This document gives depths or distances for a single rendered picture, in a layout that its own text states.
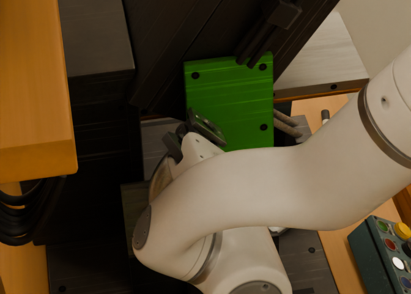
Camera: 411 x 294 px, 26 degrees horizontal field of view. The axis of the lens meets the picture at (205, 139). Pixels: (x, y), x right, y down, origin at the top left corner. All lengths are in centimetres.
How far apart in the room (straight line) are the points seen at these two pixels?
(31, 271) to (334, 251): 47
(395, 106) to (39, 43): 29
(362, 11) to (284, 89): 204
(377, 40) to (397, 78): 248
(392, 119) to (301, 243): 70
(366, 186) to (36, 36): 30
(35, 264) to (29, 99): 75
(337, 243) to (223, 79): 39
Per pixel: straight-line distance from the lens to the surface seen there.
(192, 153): 102
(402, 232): 139
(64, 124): 67
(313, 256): 139
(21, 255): 143
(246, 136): 118
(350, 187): 77
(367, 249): 137
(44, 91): 70
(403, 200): 166
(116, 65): 117
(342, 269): 138
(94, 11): 126
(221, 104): 115
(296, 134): 140
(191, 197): 83
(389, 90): 73
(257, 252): 88
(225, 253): 88
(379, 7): 336
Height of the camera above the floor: 201
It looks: 46 degrees down
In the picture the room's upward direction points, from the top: straight up
